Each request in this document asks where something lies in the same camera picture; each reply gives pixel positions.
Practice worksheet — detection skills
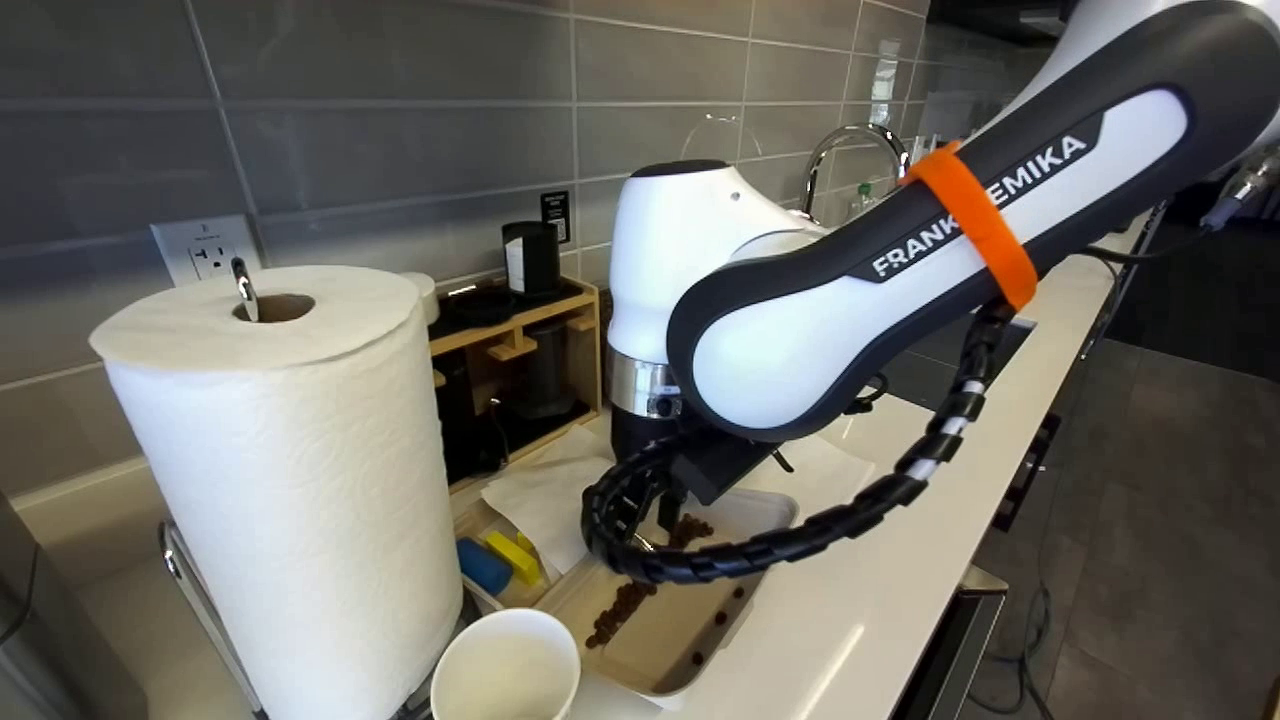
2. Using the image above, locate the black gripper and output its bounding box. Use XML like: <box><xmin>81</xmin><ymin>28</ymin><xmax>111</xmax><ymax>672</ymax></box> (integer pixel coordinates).
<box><xmin>662</xmin><ymin>420</ymin><xmax>792</xmax><ymax>514</ymax></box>

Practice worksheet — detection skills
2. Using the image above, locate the white paper towel roll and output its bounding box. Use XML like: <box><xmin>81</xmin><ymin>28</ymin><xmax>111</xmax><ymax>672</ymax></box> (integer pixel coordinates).
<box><xmin>88</xmin><ymin>260</ymin><xmax>470</xmax><ymax>720</ymax></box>

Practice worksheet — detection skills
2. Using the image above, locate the metal paper towel holder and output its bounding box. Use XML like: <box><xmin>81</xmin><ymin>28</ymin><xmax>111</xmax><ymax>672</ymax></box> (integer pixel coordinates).
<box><xmin>156</xmin><ymin>257</ymin><xmax>271</xmax><ymax>720</ymax></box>

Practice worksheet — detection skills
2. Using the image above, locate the crumpled white napkin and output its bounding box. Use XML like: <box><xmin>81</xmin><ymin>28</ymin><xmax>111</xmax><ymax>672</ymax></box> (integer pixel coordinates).
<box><xmin>478</xmin><ymin>448</ymin><xmax>632</xmax><ymax>581</ymax></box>

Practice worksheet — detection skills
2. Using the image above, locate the yellow sponge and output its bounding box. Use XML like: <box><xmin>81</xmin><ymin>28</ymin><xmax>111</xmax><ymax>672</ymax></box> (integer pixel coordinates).
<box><xmin>481</xmin><ymin>526</ymin><xmax>549</xmax><ymax>589</ymax></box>

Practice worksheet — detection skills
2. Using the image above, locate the wooden countertop organizer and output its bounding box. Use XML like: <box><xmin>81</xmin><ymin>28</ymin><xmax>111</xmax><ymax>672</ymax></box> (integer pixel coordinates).
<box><xmin>428</xmin><ymin>279</ymin><xmax>607</xmax><ymax>470</ymax></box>

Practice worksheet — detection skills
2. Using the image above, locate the blue sponge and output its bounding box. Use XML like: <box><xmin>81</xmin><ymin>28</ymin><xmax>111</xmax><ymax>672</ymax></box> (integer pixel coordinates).
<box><xmin>457</xmin><ymin>535</ymin><xmax>515</xmax><ymax>599</ymax></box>

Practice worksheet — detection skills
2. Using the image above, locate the black canister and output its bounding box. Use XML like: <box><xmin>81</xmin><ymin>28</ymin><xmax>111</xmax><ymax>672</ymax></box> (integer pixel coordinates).
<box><xmin>501</xmin><ymin>221</ymin><xmax>564</xmax><ymax>299</ymax></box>

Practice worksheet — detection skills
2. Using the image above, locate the white paper cup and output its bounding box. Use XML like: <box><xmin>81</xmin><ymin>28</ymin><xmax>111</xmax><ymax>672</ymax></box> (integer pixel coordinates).
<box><xmin>428</xmin><ymin>604</ymin><xmax>585</xmax><ymax>720</ymax></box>

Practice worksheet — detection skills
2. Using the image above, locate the dark coffee machine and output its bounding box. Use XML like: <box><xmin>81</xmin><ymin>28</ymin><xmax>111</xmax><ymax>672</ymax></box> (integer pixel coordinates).
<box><xmin>0</xmin><ymin>491</ymin><xmax>151</xmax><ymax>720</ymax></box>

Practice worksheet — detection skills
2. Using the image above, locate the black robot cable chain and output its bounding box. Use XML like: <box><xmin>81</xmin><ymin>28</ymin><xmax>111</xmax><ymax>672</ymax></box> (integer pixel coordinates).
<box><xmin>582</xmin><ymin>302</ymin><xmax>1013</xmax><ymax>589</ymax></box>

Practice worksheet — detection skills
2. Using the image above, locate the dark wall outlet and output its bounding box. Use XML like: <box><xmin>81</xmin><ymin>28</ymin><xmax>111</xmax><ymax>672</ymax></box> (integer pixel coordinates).
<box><xmin>537</xmin><ymin>187</ymin><xmax>578</xmax><ymax>248</ymax></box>

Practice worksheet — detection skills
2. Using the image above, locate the orange strap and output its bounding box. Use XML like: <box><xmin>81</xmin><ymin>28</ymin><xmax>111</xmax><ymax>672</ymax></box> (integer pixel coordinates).
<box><xmin>910</xmin><ymin>141</ymin><xmax>1046</xmax><ymax>316</ymax></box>

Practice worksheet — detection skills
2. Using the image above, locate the white wall outlet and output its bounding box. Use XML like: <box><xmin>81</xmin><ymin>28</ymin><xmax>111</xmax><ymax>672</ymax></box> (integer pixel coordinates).
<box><xmin>149</xmin><ymin>211</ymin><xmax>267</xmax><ymax>289</ymax></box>

